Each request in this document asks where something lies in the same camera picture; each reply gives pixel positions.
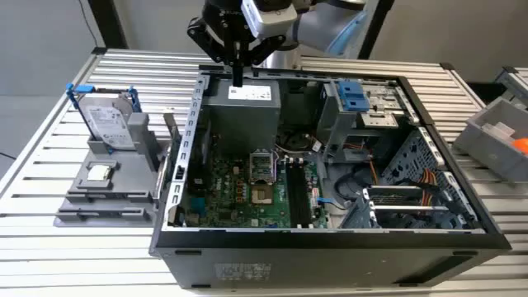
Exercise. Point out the silver CPU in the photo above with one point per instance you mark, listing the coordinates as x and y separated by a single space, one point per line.
99 173

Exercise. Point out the blue video port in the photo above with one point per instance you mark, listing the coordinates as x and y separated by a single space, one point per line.
198 205

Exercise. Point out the black PC case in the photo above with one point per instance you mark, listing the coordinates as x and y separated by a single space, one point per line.
289 266

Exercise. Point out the CPU socket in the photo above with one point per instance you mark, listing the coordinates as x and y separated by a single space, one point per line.
263 195

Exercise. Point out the grey metal drive cage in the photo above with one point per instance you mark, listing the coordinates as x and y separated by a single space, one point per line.
338 130

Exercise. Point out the green motherboard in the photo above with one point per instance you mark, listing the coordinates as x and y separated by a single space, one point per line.
225 198

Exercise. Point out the blue plastic drive bracket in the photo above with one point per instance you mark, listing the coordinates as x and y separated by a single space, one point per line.
351 96

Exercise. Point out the hard disk in blue carrier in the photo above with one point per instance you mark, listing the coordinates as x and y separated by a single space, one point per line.
106 120

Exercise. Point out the grey parts rack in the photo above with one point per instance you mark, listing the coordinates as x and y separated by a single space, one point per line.
133 173

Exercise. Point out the white block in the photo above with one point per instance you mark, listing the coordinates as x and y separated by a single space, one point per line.
502 130

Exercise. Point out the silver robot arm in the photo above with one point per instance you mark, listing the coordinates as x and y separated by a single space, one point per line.
314 28

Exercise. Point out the grey metal box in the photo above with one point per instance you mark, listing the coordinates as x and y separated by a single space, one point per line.
514 80

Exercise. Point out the black frame post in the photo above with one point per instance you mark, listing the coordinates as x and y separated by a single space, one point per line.
378 31
111 24

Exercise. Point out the grey plastic bin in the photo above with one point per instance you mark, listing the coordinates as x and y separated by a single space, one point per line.
491 154

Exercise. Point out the grey power supply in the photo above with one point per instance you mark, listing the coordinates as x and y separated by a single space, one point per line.
243 123

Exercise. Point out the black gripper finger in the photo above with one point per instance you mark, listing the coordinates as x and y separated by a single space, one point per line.
206 40
265 49

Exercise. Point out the orange ball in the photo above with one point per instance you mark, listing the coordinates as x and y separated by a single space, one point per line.
521 145

